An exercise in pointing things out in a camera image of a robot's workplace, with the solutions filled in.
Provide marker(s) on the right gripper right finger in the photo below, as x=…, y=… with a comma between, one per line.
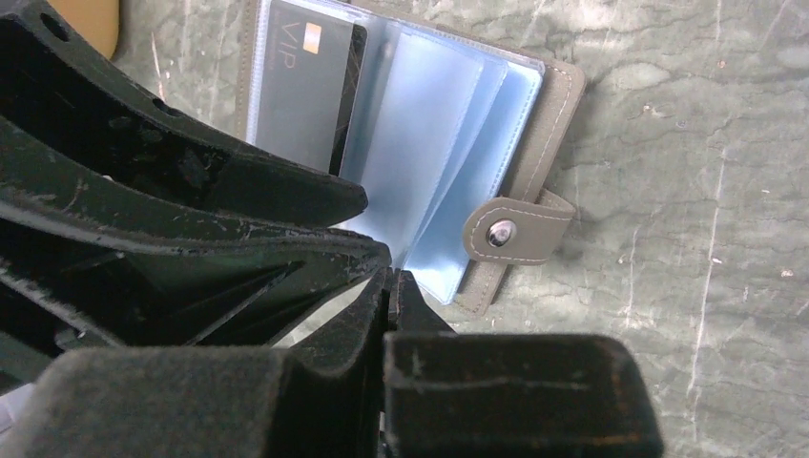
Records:
x=508, y=395

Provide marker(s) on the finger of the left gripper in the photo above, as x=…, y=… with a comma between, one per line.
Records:
x=70, y=120
x=141, y=271

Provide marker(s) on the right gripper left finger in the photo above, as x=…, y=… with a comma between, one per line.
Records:
x=318, y=398

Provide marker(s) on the grey card holder wallet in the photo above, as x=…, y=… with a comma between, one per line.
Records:
x=452, y=139

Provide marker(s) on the grey VIP card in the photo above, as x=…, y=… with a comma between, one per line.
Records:
x=308, y=72

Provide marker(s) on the orange oval tray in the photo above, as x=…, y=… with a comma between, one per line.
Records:
x=97, y=21

